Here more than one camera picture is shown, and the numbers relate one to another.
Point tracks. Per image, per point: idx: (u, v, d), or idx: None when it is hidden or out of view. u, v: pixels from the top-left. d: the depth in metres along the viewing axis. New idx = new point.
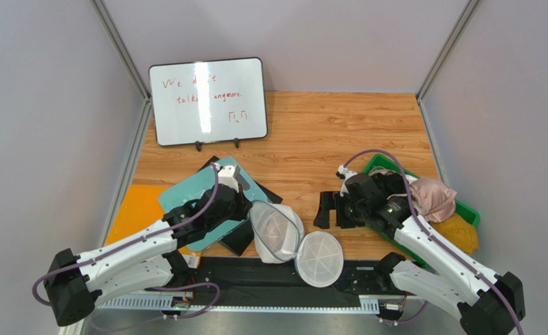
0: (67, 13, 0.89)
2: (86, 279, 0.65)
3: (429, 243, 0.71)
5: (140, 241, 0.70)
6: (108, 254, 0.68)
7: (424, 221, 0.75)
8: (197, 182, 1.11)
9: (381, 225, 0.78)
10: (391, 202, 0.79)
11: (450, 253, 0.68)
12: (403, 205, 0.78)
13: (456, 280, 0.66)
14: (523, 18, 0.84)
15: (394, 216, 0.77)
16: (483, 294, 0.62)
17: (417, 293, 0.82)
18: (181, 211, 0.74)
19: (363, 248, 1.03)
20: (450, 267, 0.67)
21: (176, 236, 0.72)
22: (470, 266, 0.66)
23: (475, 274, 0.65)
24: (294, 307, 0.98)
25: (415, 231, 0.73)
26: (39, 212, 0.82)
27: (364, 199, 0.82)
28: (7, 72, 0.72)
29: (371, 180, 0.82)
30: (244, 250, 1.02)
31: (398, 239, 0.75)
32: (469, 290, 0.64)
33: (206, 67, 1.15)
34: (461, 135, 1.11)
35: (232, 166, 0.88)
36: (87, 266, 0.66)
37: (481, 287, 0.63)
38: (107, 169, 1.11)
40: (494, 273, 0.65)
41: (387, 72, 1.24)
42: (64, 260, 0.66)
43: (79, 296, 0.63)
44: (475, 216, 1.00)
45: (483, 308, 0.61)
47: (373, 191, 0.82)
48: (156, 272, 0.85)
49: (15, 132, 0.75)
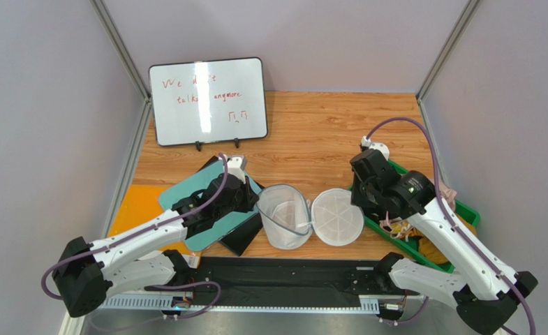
0: (67, 13, 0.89)
2: (102, 266, 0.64)
3: (452, 233, 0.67)
5: (152, 229, 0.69)
6: (121, 242, 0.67)
7: (447, 205, 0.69)
8: (200, 180, 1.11)
9: (398, 204, 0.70)
10: (411, 179, 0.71)
11: (473, 247, 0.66)
12: (424, 184, 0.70)
13: (475, 276, 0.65)
14: (523, 19, 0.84)
15: (415, 197, 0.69)
16: (503, 296, 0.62)
17: (417, 289, 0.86)
18: (189, 202, 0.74)
19: (363, 248, 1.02)
20: (472, 264, 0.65)
21: (186, 225, 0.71)
22: (493, 266, 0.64)
23: (496, 274, 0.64)
24: (294, 306, 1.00)
25: (438, 218, 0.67)
26: (38, 212, 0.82)
27: (375, 176, 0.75)
28: (6, 72, 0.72)
29: (380, 158, 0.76)
30: (245, 250, 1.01)
31: (415, 222, 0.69)
32: (489, 290, 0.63)
33: (206, 67, 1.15)
34: (461, 135, 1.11)
35: (239, 157, 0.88)
36: (100, 255, 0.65)
37: (502, 288, 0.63)
38: (107, 169, 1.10)
40: (514, 273, 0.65)
41: (388, 71, 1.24)
42: (77, 248, 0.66)
43: (93, 283, 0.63)
44: (475, 216, 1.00)
45: (500, 310, 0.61)
47: (384, 167, 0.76)
48: (160, 269, 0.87)
49: (15, 132, 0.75)
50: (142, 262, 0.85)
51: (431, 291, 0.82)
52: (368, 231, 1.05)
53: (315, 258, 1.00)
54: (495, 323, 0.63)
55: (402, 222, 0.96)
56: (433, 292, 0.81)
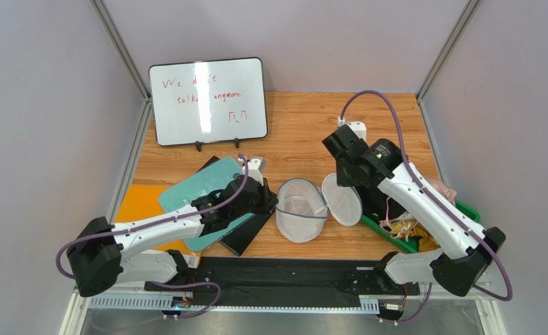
0: (66, 13, 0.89)
2: (121, 248, 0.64)
3: (421, 195, 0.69)
5: (172, 220, 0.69)
6: (142, 227, 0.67)
7: (415, 169, 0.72)
8: (203, 179, 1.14)
9: (368, 172, 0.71)
10: (378, 146, 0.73)
11: (440, 206, 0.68)
12: (391, 151, 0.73)
13: (445, 235, 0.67)
14: (523, 19, 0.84)
15: (384, 163, 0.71)
16: (472, 252, 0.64)
17: (407, 276, 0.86)
18: (208, 199, 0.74)
19: (362, 248, 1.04)
20: (440, 222, 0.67)
21: (203, 221, 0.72)
22: (461, 223, 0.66)
23: (464, 231, 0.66)
24: (294, 307, 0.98)
25: (406, 181, 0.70)
26: (38, 213, 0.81)
27: (344, 150, 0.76)
28: (5, 72, 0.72)
29: (349, 132, 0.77)
30: (245, 250, 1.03)
31: (384, 187, 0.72)
32: (457, 247, 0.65)
33: (206, 67, 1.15)
34: (461, 135, 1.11)
35: (258, 160, 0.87)
36: (121, 236, 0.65)
37: (470, 244, 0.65)
38: (107, 169, 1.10)
40: (482, 229, 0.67)
41: (388, 71, 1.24)
42: (98, 227, 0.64)
43: (111, 264, 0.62)
44: (475, 216, 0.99)
45: (470, 264, 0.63)
47: (353, 141, 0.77)
48: (165, 266, 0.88)
49: (14, 132, 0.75)
50: (150, 255, 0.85)
51: (412, 269, 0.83)
52: (368, 231, 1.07)
53: (315, 258, 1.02)
54: (467, 281, 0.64)
55: (402, 221, 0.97)
56: (414, 270, 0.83)
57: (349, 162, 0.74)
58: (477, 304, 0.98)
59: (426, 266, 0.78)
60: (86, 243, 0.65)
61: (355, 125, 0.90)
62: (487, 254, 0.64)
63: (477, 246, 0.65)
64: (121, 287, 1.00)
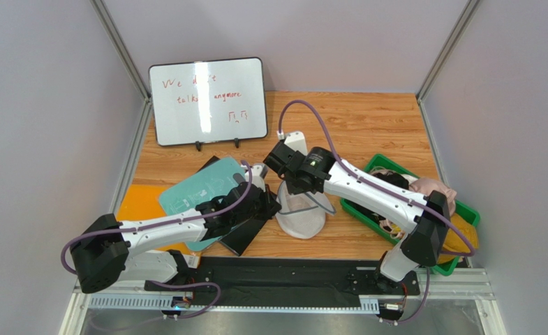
0: (66, 14, 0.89)
2: (128, 246, 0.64)
3: (359, 185, 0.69)
5: (176, 222, 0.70)
6: (149, 227, 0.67)
7: (350, 163, 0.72)
8: (204, 177, 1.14)
9: (310, 181, 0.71)
10: (313, 154, 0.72)
11: (379, 188, 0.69)
12: (324, 153, 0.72)
13: (391, 212, 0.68)
14: (523, 19, 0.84)
15: (320, 169, 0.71)
16: (419, 220, 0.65)
17: (398, 269, 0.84)
18: (211, 205, 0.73)
19: (362, 248, 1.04)
20: (384, 202, 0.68)
21: (206, 225, 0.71)
22: (401, 197, 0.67)
23: (407, 203, 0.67)
24: (294, 306, 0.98)
25: (343, 176, 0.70)
26: (38, 213, 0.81)
27: (284, 166, 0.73)
28: (6, 72, 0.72)
29: (283, 146, 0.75)
30: (245, 250, 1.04)
31: (329, 188, 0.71)
32: (406, 220, 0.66)
33: (206, 67, 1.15)
34: (461, 135, 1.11)
35: (260, 165, 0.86)
36: (128, 234, 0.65)
37: (416, 213, 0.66)
38: (107, 169, 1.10)
40: (422, 195, 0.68)
41: (388, 71, 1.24)
42: (107, 224, 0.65)
43: (117, 260, 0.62)
44: (475, 216, 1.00)
45: (422, 232, 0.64)
47: (290, 154, 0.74)
48: (165, 265, 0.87)
49: (14, 132, 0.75)
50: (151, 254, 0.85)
51: (393, 259, 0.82)
52: (368, 231, 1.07)
53: (315, 257, 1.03)
54: (430, 248, 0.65)
55: None
56: (396, 261, 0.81)
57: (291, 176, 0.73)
58: (477, 304, 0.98)
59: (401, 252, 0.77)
60: (92, 239, 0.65)
61: (293, 136, 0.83)
62: (435, 217, 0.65)
63: (421, 212, 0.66)
64: (122, 287, 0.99)
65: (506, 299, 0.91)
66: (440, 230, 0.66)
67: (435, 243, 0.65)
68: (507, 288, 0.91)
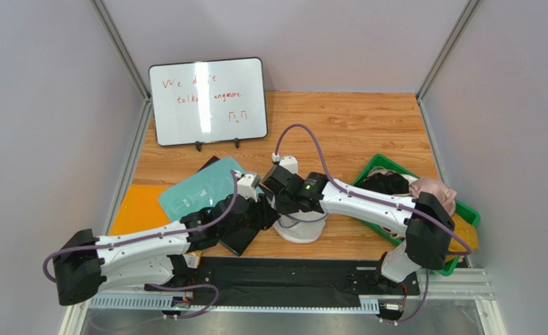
0: (66, 14, 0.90)
2: (102, 262, 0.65)
3: (350, 199, 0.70)
5: (157, 236, 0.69)
6: (126, 242, 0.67)
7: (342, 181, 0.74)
8: (202, 179, 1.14)
9: (308, 204, 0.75)
10: (309, 179, 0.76)
11: (368, 198, 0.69)
12: (318, 176, 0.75)
13: (382, 219, 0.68)
14: (523, 19, 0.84)
15: (315, 191, 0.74)
16: (410, 222, 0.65)
17: (401, 271, 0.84)
18: (197, 217, 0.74)
19: (363, 249, 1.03)
20: (373, 211, 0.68)
21: (190, 240, 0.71)
22: (390, 203, 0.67)
23: (396, 208, 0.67)
24: (294, 306, 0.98)
25: (334, 194, 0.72)
26: (38, 212, 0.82)
27: (284, 188, 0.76)
28: (6, 72, 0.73)
29: (282, 169, 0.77)
30: (245, 250, 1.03)
31: (327, 208, 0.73)
32: (398, 224, 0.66)
33: (206, 67, 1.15)
34: (461, 135, 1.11)
35: (252, 174, 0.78)
36: (104, 251, 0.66)
37: (405, 216, 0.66)
38: (106, 169, 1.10)
40: (411, 199, 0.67)
41: (388, 71, 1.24)
42: (84, 239, 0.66)
43: (91, 278, 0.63)
44: (475, 216, 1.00)
45: (413, 234, 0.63)
47: (288, 177, 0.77)
48: (158, 270, 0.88)
49: (14, 132, 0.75)
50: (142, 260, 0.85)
51: (394, 261, 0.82)
52: (368, 231, 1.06)
53: (315, 257, 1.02)
54: (431, 251, 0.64)
55: None
56: (399, 264, 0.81)
57: (290, 199, 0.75)
58: (477, 304, 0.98)
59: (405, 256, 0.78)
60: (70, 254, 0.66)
61: (287, 159, 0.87)
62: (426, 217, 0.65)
63: (411, 214, 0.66)
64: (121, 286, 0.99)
65: (506, 299, 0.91)
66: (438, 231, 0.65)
67: (435, 245, 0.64)
68: (507, 289, 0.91)
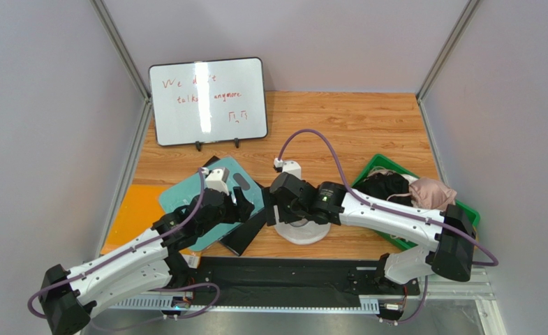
0: (66, 13, 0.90)
2: (78, 294, 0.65)
3: (373, 212, 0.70)
5: (130, 251, 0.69)
6: (98, 267, 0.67)
7: (361, 192, 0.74)
8: (199, 181, 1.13)
9: (325, 216, 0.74)
10: (324, 189, 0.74)
11: (394, 211, 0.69)
12: (335, 187, 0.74)
13: (410, 234, 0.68)
14: (523, 18, 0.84)
15: (333, 203, 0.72)
16: (441, 237, 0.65)
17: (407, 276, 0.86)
18: (171, 219, 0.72)
19: (363, 248, 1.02)
20: (401, 225, 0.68)
21: (166, 245, 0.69)
22: (418, 218, 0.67)
23: (425, 222, 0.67)
24: (294, 306, 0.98)
25: (357, 206, 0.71)
26: (38, 212, 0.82)
27: (297, 199, 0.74)
28: (6, 72, 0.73)
29: (292, 178, 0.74)
30: (245, 250, 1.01)
31: (345, 220, 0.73)
32: (427, 239, 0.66)
33: (207, 67, 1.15)
34: (461, 135, 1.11)
35: (220, 169, 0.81)
36: (77, 281, 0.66)
37: (435, 231, 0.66)
38: (106, 169, 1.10)
40: (439, 212, 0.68)
41: (388, 71, 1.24)
42: (55, 276, 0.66)
43: (70, 311, 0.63)
44: (475, 216, 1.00)
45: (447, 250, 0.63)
47: (300, 186, 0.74)
48: (153, 275, 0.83)
49: (14, 132, 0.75)
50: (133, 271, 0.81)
51: (402, 265, 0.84)
52: (368, 231, 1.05)
53: (315, 257, 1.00)
54: (461, 266, 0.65)
55: None
56: (408, 269, 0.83)
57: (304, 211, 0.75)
58: (477, 304, 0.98)
59: (422, 263, 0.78)
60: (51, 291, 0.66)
61: (289, 165, 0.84)
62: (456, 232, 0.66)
63: (441, 230, 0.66)
64: None
65: (505, 299, 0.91)
66: (466, 243, 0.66)
67: (464, 259, 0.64)
68: (507, 288, 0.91)
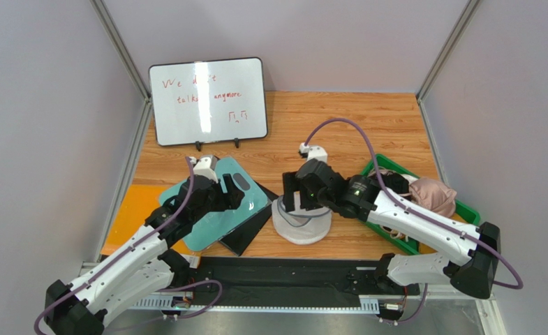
0: (66, 14, 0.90)
2: (86, 303, 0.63)
3: (408, 216, 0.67)
5: (129, 250, 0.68)
6: (100, 273, 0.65)
7: (395, 192, 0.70)
8: None
9: (352, 211, 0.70)
10: (355, 183, 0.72)
11: (428, 219, 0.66)
12: (367, 182, 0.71)
13: (440, 244, 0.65)
14: (523, 18, 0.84)
15: (364, 199, 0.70)
16: (474, 254, 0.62)
17: (415, 280, 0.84)
18: (163, 211, 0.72)
19: (363, 248, 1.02)
20: (434, 235, 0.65)
21: (163, 236, 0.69)
22: (454, 230, 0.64)
23: (459, 236, 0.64)
24: (294, 306, 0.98)
25: (390, 207, 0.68)
26: (39, 211, 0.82)
27: (326, 188, 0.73)
28: (6, 72, 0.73)
29: (323, 166, 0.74)
30: (245, 250, 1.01)
31: (373, 218, 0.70)
32: (459, 253, 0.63)
33: (207, 67, 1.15)
34: (461, 135, 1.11)
35: (207, 157, 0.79)
36: (82, 292, 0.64)
37: (470, 247, 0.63)
38: (106, 169, 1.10)
40: (475, 228, 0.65)
41: (388, 71, 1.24)
42: (57, 292, 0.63)
43: (84, 320, 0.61)
44: (475, 216, 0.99)
45: (477, 267, 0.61)
47: (330, 176, 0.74)
48: (156, 275, 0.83)
49: (14, 131, 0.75)
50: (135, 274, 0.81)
51: (413, 269, 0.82)
52: (368, 231, 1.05)
53: (316, 257, 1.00)
54: (485, 285, 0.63)
55: None
56: (419, 274, 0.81)
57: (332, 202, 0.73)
58: (477, 304, 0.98)
59: (437, 272, 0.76)
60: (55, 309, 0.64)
61: (316, 150, 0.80)
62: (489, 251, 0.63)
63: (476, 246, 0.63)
64: None
65: (505, 299, 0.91)
66: (494, 263, 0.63)
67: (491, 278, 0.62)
68: (507, 288, 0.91)
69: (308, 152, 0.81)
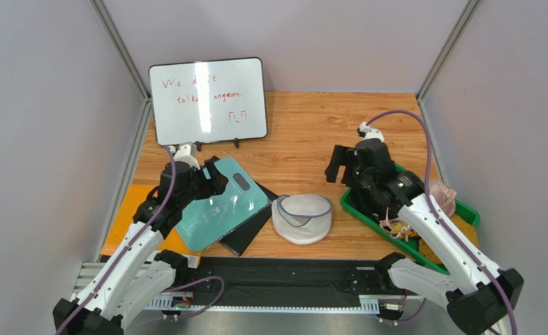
0: (66, 14, 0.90)
2: (99, 310, 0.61)
3: (436, 226, 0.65)
5: (127, 250, 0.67)
6: (105, 280, 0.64)
7: (435, 201, 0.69)
8: None
9: (388, 198, 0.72)
10: (402, 176, 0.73)
11: (453, 237, 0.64)
12: (416, 181, 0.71)
13: (454, 265, 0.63)
14: (523, 18, 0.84)
15: (404, 192, 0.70)
16: (482, 287, 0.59)
17: (416, 290, 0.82)
18: (149, 204, 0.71)
19: (363, 249, 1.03)
20: (452, 255, 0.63)
21: (156, 228, 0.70)
22: (475, 258, 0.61)
23: (477, 266, 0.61)
24: (294, 306, 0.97)
25: (424, 211, 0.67)
26: (38, 211, 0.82)
27: (375, 168, 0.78)
28: (5, 72, 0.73)
29: (383, 148, 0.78)
30: (244, 249, 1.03)
31: (404, 214, 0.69)
32: (468, 280, 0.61)
33: (206, 67, 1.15)
34: (461, 135, 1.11)
35: (186, 144, 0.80)
36: (91, 302, 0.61)
37: (482, 280, 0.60)
38: (106, 169, 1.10)
40: (497, 268, 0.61)
41: (388, 71, 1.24)
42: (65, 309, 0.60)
43: (102, 327, 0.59)
44: (475, 216, 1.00)
45: (477, 299, 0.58)
47: (384, 160, 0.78)
48: (159, 274, 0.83)
49: (13, 131, 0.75)
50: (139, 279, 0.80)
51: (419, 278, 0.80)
52: (368, 231, 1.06)
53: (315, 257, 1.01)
54: (479, 322, 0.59)
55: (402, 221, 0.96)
56: (421, 287, 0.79)
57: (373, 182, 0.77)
58: None
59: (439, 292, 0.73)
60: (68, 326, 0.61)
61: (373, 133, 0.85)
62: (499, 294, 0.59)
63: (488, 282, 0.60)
64: None
65: None
66: (500, 308, 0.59)
67: (489, 318, 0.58)
68: None
69: (368, 133, 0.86)
